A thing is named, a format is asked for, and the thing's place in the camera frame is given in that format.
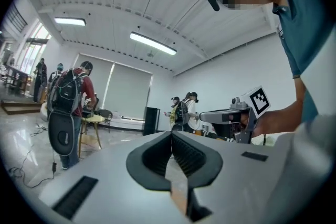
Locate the black cable with adapter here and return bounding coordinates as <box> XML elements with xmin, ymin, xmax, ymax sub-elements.
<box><xmin>7</xmin><ymin>148</ymin><xmax>58</xmax><ymax>189</ymax></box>

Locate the white fluffy blanket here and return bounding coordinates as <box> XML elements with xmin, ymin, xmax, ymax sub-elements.
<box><xmin>251</xmin><ymin>133</ymin><xmax>278</xmax><ymax>147</ymax></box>

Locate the black speaker cabinet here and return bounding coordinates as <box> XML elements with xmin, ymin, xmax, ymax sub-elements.
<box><xmin>143</xmin><ymin>106</ymin><xmax>161</xmax><ymax>137</ymax></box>

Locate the grey roller blind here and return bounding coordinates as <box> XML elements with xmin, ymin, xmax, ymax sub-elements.
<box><xmin>106</xmin><ymin>62</ymin><xmax>153</xmax><ymax>121</ymax></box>
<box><xmin>74</xmin><ymin>54</ymin><xmax>116</xmax><ymax>118</ymax></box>

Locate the black backpack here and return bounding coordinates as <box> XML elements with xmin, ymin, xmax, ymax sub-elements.
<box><xmin>54</xmin><ymin>69</ymin><xmax>84</xmax><ymax>115</ymax></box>

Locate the black oval back panel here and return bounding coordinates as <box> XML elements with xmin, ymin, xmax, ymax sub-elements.
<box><xmin>48</xmin><ymin>110</ymin><xmax>76</xmax><ymax>157</ymax></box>

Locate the person's teal shirt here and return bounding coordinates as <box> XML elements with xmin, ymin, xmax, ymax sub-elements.
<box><xmin>263</xmin><ymin>0</ymin><xmax>336</xmax><ymax>124</ymax></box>

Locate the long ceiling light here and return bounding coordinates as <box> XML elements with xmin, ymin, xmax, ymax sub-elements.
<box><xmin>54</xmin><ymin>16</ymin><xmax>88</xmax><ymax>27</ymax></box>
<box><xmin>129</xmin><ymin>31</ymin><xmax>177</xmax><ymax>56</ymax></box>

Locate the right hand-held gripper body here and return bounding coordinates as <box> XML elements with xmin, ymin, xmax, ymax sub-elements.
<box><xmin>212</xmin><ymin>85</ymin><xmax>272</xmax><ymax>144</ymax></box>

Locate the round wooden side table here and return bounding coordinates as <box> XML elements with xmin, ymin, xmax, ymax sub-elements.
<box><xmin>78</xmin><ymin>114</ymin><xmax>109</xmax><ymax>158</ymax></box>

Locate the person's right hand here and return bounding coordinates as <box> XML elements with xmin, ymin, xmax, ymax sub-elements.
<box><xmin>240</xmin><ymin>112</ymin><xmax>250</xmax><ymax>131</ymax></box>

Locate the black metal chair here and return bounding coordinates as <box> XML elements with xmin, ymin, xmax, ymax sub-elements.
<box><xmin>97</xmin><ymin>109</ymin><xmax>114</xmax><ymax>135</ymax></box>

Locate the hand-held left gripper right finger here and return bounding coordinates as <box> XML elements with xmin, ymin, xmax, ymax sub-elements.
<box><xmin>171</xmin><ymin>130</ymin><xmax>279</xmax><ymax>224</ymax></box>

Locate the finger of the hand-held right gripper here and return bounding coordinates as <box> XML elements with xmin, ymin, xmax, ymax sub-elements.
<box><xmin>199</xmin><ymin>109</ymin><xmax>239</xmax><ymax>124</ymax></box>

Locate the wooden floor platform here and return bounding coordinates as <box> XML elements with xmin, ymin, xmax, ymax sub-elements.
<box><xmin>0</xmin><ymin>99</ymin><xmax>44</xmax><ymax>116</ymax></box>

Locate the black head-mounted camera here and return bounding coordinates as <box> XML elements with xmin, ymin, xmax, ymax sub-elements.
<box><xmin>204</xmin><ymin>0</ymin><xmax>221</xmax><ymax>12</ymax></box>

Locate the person's right forearm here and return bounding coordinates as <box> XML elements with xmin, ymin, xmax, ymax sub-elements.
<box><xmin>255</xmin><ymin>98</ymin><xmax>307</xmax><ymax>139</ymax></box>

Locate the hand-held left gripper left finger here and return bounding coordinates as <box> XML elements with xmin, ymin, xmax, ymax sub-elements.
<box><xmin>39</xmin><ymin>130</ymin><xmax>187</xmax><ymax>224</ymax></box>

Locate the white low window bench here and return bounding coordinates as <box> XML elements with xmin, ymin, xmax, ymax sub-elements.
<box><xmin>109</xmin><ymin>112</ymin><xmax>145</xmax><ymax>131</ymax></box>

